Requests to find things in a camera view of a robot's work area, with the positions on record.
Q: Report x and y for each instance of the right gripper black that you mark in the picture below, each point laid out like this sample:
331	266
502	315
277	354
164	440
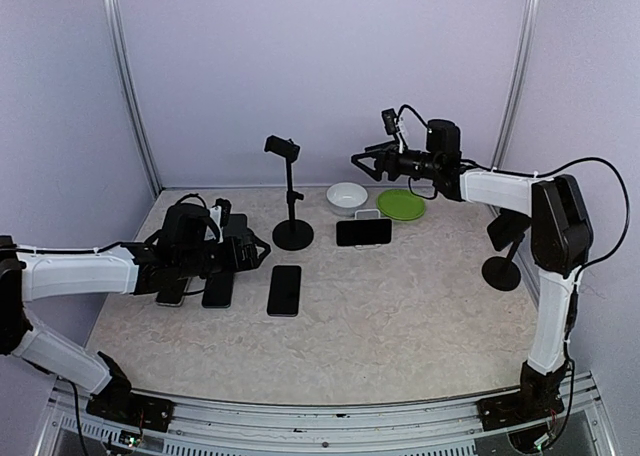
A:
381	161

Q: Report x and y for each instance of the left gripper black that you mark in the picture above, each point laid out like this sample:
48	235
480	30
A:
250	261

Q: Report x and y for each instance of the grey stand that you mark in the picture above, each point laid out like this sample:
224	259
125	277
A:
237	226

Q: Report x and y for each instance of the tall black clamp phone mount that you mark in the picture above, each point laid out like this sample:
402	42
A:
292	234

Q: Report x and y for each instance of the black phone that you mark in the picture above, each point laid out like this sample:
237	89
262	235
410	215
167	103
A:
284	291
218	291
507	227

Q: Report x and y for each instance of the phone with clear case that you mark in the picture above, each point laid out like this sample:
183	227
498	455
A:
173	295

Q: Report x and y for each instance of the white desktop phone stand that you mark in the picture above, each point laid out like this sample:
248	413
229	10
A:
367	216

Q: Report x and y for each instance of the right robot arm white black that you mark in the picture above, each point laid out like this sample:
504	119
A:
548	208

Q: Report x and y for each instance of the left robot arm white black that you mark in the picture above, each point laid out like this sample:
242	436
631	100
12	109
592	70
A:
194	241

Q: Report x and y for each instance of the black round base right stand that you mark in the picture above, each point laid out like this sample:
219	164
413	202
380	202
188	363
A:
500	272

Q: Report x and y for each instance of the green plate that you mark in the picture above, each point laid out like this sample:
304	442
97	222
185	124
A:
400	205

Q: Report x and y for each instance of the white ceramic bowl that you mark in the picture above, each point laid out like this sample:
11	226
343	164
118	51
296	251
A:
346	198

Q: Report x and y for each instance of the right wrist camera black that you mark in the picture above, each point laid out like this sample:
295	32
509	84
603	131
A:
389	117

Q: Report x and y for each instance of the right aluminium frame post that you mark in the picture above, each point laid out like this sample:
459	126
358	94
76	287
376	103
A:
517	83

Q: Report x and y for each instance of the aluminium frame post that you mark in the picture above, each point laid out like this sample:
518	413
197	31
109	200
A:
517	83
118	40

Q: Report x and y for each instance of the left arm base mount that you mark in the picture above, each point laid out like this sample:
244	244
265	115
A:
118	403

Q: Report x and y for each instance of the front aluminium rail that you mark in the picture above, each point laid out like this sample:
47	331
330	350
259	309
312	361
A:
448	426

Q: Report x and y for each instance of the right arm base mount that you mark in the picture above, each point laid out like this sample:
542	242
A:
537	398

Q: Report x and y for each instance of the left aluminium frame post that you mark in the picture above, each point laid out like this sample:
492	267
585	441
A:
118	40

